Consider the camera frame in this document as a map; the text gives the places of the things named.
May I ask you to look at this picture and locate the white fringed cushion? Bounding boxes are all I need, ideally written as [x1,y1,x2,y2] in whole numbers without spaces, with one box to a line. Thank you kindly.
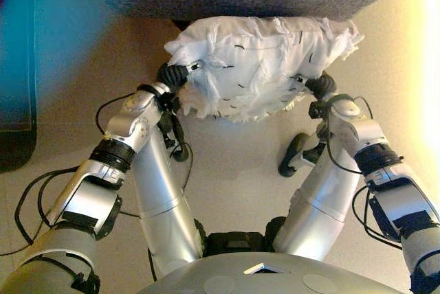
[164,15,365,124]

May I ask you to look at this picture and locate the silver robot leg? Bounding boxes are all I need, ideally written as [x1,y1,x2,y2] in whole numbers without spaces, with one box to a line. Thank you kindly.
[130,125,204,274]
[273,132,362,262]

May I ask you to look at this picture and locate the silver left robot leg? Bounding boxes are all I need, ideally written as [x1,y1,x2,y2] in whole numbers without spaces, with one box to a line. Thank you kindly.
[130,125,204,274]

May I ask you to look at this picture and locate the silver robot torso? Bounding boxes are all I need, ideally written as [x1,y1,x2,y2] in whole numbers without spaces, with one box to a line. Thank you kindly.
[137,216,396,294]

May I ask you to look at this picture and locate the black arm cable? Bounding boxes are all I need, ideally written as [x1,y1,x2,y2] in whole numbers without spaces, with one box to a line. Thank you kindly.
[324,96,405,250]
[0,93,142,257]

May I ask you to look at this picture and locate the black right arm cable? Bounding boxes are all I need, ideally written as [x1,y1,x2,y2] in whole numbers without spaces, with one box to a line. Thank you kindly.
[324,96,405,250]

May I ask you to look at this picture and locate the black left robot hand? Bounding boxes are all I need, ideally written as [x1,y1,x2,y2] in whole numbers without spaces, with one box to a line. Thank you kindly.
[156,60,204,94]

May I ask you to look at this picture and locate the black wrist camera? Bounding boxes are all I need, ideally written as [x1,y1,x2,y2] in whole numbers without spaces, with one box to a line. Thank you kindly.
[308,100,333,120]
[156,96,188,149]

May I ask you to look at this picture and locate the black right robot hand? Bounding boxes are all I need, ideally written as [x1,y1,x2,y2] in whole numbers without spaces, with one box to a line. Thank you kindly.
[291,71,338,101]

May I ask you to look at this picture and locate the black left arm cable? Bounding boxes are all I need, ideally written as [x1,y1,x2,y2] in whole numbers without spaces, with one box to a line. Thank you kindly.
[0,93,142,257]

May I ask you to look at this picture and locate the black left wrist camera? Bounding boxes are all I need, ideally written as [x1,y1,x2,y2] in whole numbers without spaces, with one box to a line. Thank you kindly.
[156,96,188,149]

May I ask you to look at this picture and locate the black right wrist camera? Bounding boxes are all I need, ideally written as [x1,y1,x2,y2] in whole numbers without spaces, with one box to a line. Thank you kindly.
[308,100,333,120]

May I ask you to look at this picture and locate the silver right robot leg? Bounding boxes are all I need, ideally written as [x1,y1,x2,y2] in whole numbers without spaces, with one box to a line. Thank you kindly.
[273,132,362,262]

